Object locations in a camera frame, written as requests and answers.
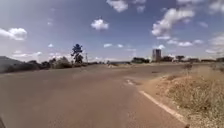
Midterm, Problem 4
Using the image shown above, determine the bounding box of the tall dark tree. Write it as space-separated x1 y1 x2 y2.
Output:
70 43 85 65

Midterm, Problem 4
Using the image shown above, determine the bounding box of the tall grey building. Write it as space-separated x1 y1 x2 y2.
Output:
152 48 162 62

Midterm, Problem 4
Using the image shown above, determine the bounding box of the row of green bushes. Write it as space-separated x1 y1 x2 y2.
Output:
0 55 88 74

